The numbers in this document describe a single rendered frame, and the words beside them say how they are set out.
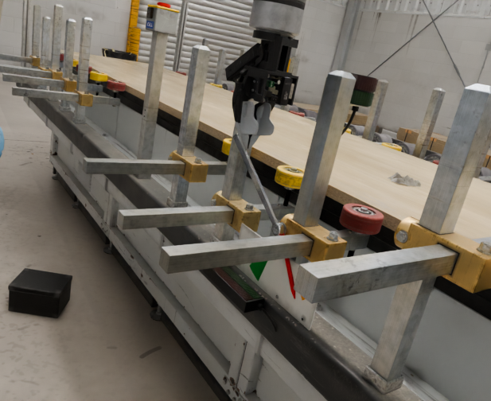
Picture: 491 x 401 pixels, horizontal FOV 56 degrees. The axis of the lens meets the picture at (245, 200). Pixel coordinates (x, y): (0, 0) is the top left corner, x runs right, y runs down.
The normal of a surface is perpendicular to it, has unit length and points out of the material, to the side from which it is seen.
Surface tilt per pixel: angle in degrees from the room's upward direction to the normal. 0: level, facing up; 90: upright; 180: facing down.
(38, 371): 0
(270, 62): 90
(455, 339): 90
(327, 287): 90
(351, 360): 0
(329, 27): 90
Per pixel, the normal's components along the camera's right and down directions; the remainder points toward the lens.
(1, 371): 0.19, -0.93
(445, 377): -0.81, 0.03
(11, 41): 0.51, 0.37
